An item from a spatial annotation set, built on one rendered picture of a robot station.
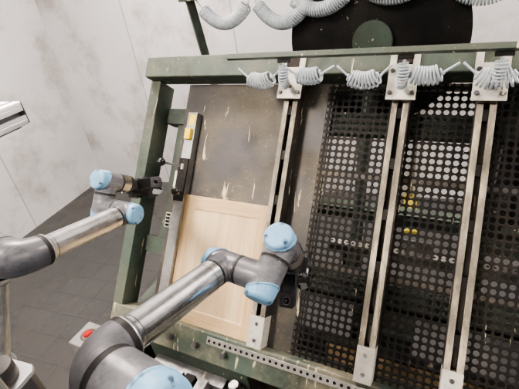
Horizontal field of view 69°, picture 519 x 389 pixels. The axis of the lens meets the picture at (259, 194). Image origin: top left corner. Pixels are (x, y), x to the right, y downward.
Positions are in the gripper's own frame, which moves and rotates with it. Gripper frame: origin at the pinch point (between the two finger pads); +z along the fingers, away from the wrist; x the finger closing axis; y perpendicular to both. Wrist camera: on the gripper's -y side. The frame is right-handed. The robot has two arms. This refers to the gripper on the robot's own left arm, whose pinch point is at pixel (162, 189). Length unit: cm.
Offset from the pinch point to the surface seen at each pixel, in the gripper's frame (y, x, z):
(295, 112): -65, -17, 5
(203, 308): -6, 54, 11
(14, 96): 257, -178, 108
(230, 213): -26.5, 15.9, 10.3
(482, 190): -121, 29, 5
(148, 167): 13.8, -15.5, 9.3
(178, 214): -1.1, 11.4, 8.2
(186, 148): -9.9, -18.4, 8.3
